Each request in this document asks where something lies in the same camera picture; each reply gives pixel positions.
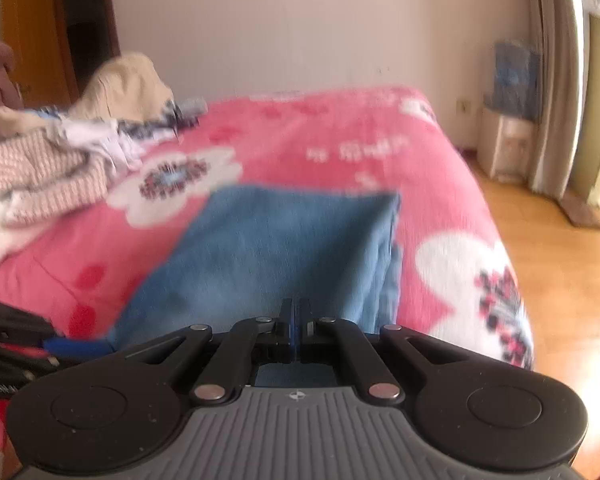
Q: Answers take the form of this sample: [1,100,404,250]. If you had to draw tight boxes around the dark floor mat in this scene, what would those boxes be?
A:
[556,195,600,232]

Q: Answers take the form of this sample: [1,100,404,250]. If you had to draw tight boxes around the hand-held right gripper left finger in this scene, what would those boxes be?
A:
[122,297,297,404]

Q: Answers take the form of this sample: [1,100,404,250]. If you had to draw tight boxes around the white shirt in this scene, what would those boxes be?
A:
[55,117,147,174]

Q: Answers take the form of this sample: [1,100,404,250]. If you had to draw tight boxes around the white water dispenser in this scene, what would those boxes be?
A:
[476,105,537,182]

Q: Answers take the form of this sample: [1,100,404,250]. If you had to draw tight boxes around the wooden door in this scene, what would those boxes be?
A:
[1,0,122,109]

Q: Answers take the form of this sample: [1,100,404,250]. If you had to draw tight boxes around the grey plaid shirt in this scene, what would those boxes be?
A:
[120,99,209,137]

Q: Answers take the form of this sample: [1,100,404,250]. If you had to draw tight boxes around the blue jeans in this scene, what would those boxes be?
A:
[107,185,404,387]

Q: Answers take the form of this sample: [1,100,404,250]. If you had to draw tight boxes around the pile of light clothes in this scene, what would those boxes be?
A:
[0,132,112,227]

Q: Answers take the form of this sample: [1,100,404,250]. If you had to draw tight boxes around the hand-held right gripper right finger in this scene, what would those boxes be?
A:
[297,297,472,404]

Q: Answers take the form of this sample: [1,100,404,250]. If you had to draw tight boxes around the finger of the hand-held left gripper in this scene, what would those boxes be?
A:
[42,336,114,362]

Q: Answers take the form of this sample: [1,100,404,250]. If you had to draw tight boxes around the beige curtain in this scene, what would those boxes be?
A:
[521,0,589,202]

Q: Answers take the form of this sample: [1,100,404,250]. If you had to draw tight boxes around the cream and blue garment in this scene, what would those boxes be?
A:
[0,105,67,137]

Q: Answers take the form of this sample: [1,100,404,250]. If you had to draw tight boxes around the pink floral blanket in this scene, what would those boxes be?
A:
[0,85,534,480]

